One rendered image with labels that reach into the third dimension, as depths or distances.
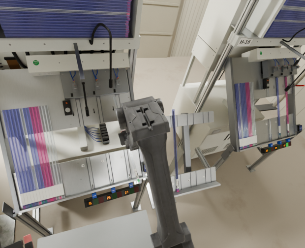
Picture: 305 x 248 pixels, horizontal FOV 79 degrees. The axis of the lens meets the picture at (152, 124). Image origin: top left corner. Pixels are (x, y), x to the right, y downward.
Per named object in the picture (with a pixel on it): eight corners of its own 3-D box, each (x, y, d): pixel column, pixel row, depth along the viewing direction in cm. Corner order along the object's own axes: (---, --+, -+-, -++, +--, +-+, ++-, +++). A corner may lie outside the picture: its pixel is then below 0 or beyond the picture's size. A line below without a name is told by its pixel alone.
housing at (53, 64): (124, 72, 117) (130, 67, 104) (35, 78, 100) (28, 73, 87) (122, 59, 116) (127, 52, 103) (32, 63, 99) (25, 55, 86)
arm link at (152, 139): (119, 116, 32) (173, 103, 34) (114, 102, 45) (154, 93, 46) (162, 281, 47) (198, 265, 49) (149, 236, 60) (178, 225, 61)
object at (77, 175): (140, 174, 120) (142, 176, 117) (21, 206, 97) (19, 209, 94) (137, 146, 118) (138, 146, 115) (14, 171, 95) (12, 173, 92)
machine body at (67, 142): (126, 179, 189) (131, 145, 143) (49, 200, 165) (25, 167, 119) (112, 130, 226) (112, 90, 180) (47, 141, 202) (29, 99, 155)
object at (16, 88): (131, 118, 118) (134, 118, 114) (8, 137, 96) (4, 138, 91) (124, 65, 115) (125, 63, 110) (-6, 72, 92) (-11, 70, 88)
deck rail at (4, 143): (23, 206, 100) (19, 212, 94) (19, 207, 99) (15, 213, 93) (-6, 72, 93) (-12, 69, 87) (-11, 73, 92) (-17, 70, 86)
